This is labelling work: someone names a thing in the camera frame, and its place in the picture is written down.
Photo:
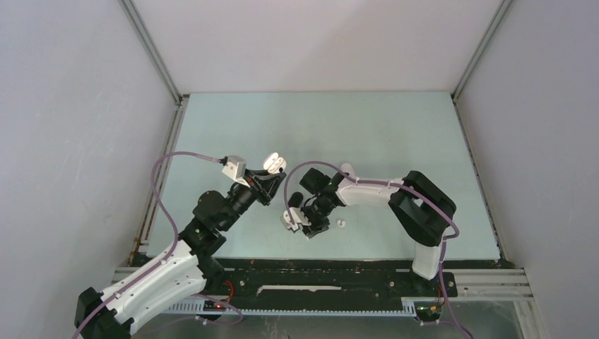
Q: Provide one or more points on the black charging case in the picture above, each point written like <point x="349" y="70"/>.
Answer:
<point x="296" y="200"/>

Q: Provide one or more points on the aluminium frame post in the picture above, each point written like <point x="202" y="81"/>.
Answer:
<point x="485" y="41"/>
<point x="139" y="27"/>

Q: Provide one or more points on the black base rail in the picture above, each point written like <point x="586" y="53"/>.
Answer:
<point x="335" y="284"/>

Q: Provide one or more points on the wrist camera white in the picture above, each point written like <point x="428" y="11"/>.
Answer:
<point x="234" y="167"/>
<point x="294" y="219"/>

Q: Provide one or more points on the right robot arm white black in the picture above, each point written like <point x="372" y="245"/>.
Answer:
<point x="424" y="211"/>

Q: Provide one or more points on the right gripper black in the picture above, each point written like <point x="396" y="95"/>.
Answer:
<point x="316" y="227"/>

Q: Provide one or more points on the white closed charging case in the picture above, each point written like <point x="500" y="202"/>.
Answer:
<point x="347" y="168"/>

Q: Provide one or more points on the white slotted cable duct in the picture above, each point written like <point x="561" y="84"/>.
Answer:
<point x="201" y="307"/>

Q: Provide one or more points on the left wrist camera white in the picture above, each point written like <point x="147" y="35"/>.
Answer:
<point x="234" y="167"/>

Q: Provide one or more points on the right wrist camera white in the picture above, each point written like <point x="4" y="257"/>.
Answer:
<point x="294" y="219"/>

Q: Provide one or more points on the left aluminium frame post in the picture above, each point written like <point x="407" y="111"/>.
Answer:
<point x="139" y="27"/>

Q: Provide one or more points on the right aluminium frame post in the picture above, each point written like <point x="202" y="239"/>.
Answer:
<point x="485" y="41"/>

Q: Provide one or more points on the white charging case with dot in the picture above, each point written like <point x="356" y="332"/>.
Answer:
<point x="274" y="163"/>

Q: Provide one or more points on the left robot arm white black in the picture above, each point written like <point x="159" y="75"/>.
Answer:
<point x="184" y="268"/>

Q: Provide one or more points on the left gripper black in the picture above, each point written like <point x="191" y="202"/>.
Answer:
<point x="264" y="190"/>

